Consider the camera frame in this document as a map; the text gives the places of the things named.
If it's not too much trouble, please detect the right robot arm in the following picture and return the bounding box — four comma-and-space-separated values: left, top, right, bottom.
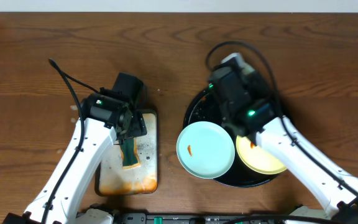
208, 53, 358, 223

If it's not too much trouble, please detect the lower light blue plate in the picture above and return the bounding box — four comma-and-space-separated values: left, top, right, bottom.
177, 121, 235, 179

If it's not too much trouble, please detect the round black tray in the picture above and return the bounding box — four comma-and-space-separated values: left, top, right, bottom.
183, 88, 278, 188

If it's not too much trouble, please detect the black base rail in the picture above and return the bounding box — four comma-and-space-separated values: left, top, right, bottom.
116, 212, 332, 224

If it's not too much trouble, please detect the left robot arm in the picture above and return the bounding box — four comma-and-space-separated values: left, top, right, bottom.
4, 73, 147, 223

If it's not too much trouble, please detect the yellow plate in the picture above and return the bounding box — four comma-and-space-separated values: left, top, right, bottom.
236, 136, 287, 175

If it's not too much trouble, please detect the green yellow sponge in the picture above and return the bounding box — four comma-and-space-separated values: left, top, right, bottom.
120, 138, 141, 169

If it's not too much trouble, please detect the rectangular soapy metal tray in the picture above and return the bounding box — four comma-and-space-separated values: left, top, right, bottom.
95, 110, 158, 196

